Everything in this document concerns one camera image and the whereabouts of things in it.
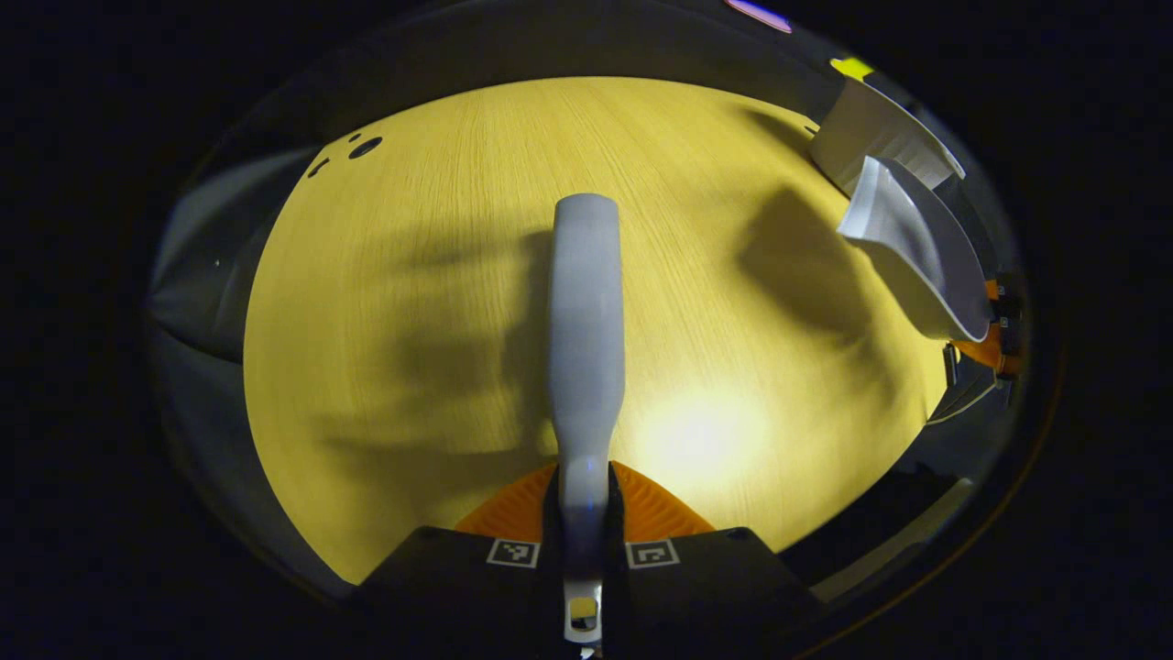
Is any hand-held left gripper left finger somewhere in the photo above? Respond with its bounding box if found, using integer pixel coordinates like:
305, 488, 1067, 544
353, 463, 563, 644

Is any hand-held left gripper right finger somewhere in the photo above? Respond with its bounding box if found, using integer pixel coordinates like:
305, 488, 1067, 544
605, 461, 828, 644

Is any grey dustpan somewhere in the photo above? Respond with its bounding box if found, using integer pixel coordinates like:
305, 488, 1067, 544
838, 155, 993, 343

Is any white ribbed garbage bin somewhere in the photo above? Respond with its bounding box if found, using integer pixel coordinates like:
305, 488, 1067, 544
808, 78, 966, 196

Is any small grey broom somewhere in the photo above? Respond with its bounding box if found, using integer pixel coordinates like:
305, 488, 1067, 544
548, 192, 627, 647

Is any wooden desktop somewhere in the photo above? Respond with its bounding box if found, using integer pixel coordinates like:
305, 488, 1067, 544
243, 76, 949, 588

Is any grey cable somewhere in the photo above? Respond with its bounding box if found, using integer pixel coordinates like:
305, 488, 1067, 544
924, 376, 1002, 425

